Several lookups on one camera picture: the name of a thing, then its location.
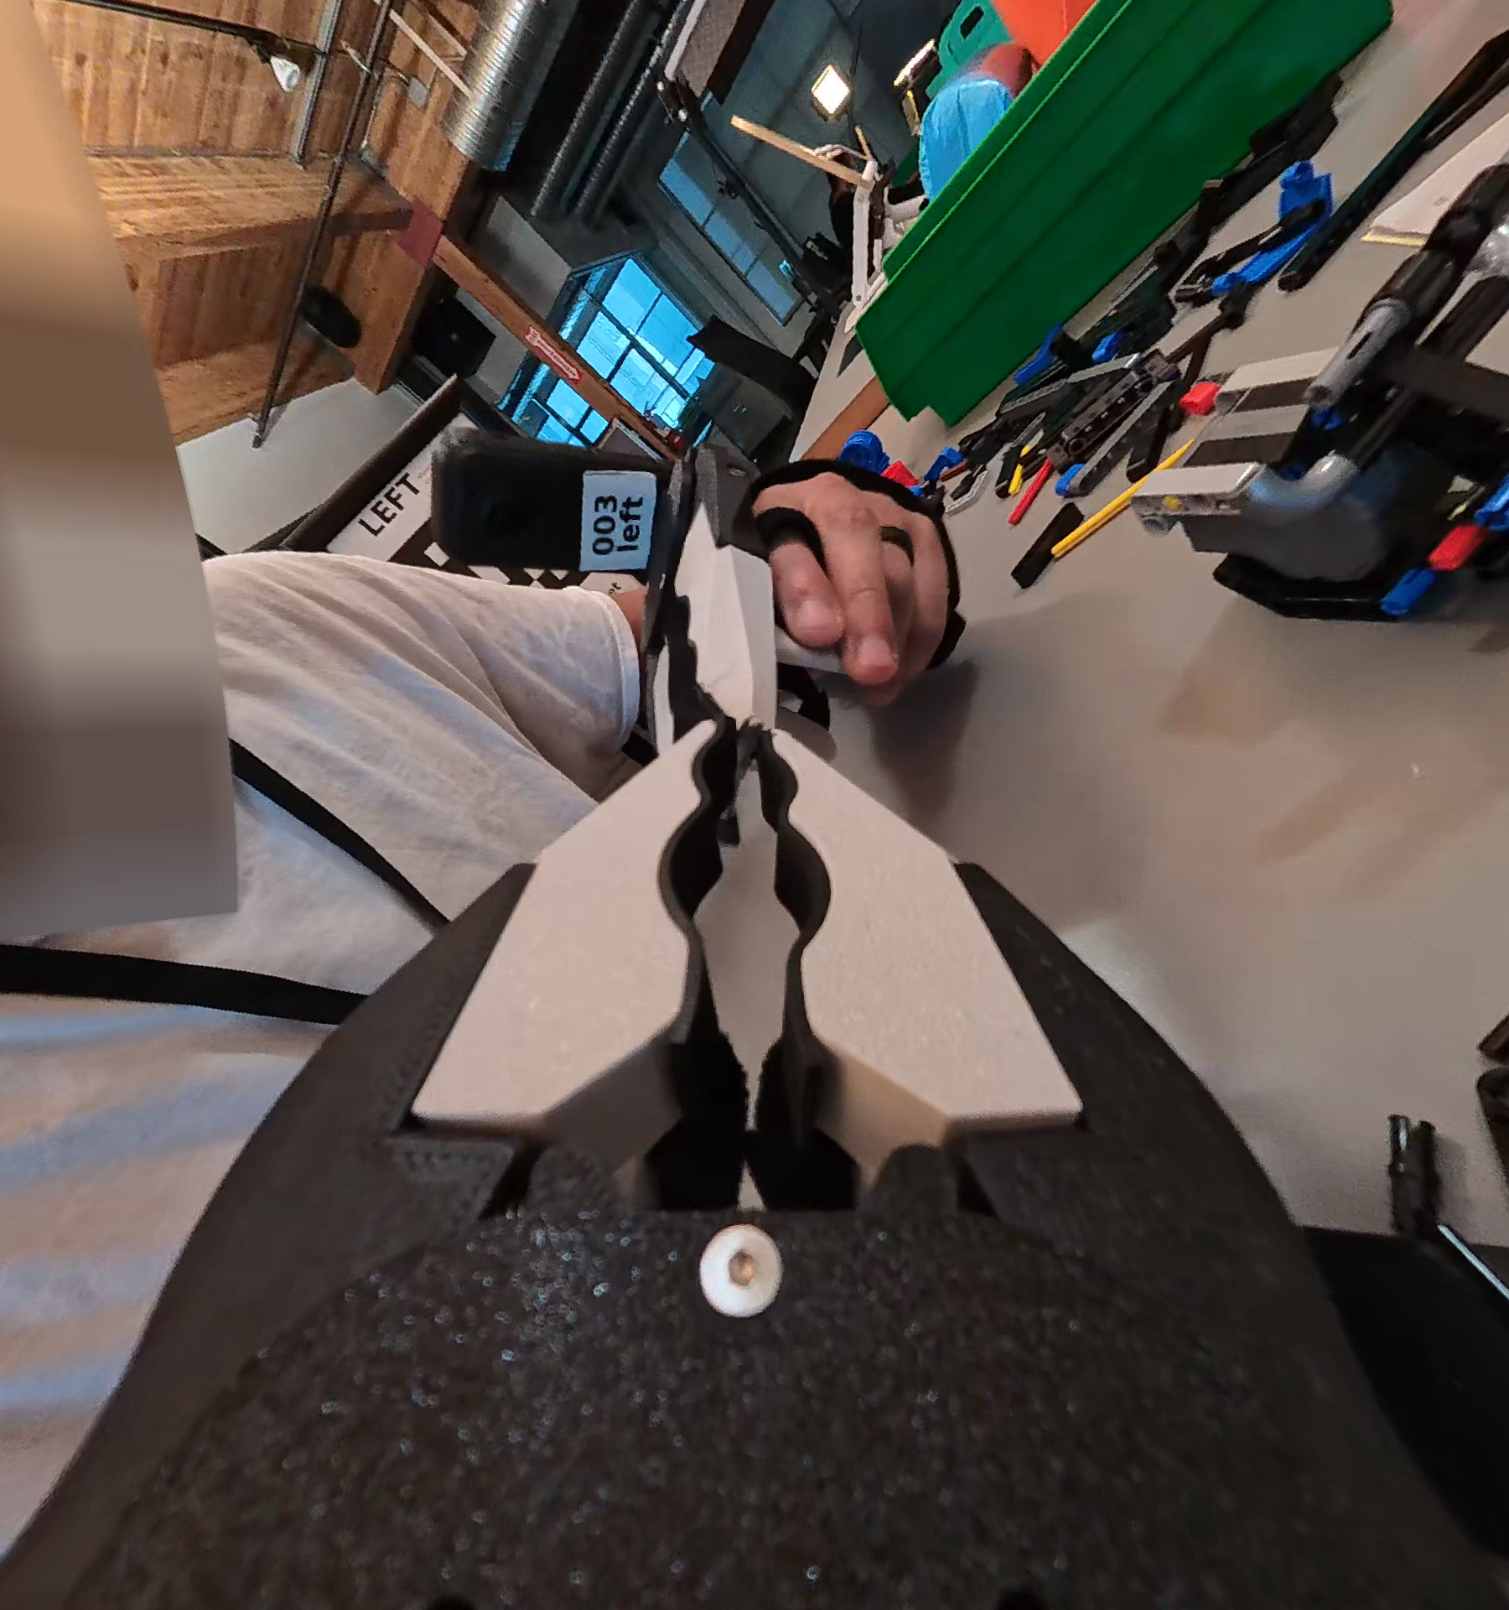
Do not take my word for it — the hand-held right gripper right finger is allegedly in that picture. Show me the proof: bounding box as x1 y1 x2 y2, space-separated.
753 726 1084 1176

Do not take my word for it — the yellow toy axle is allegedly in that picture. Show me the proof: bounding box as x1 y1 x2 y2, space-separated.
1050 441 1199 558

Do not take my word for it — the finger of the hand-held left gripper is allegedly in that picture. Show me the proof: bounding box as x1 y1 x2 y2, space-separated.
676 507 784 737
643 571 720 756

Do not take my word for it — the grey black toy brick model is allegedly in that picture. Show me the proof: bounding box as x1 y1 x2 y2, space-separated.
1130 119 1509 623

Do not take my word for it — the paned window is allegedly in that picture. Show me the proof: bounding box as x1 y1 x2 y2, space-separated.
501 252 717 450

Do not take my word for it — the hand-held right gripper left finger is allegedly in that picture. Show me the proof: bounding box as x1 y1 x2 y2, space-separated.
412 719 752 1205

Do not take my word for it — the pile of small toy pins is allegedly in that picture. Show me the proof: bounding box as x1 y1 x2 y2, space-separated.
1387 962 1509 1260

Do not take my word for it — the silver ventilation duct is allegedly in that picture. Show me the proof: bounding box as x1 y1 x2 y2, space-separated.
437 0 546 173

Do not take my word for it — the person's white shirt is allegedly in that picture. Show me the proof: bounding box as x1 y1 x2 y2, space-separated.
0 552 643 1561

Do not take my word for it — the green plastic bin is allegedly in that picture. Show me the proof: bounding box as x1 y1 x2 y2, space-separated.
855 0 1396 422

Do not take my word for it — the open instruction booklet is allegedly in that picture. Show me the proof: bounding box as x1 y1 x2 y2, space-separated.
1360 69 1509 257

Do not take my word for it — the pile of large toy beams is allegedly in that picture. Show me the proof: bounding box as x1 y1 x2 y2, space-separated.
835 75 1348 592

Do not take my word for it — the person's left hand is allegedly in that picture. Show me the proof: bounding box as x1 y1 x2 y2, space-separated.
752 476 951 707

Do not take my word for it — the orange plastic bin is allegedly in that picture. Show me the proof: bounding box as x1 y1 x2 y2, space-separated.
990 0 1096 52

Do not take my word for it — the black toy beam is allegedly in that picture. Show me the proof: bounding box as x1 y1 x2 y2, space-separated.
1280 24 1509 292

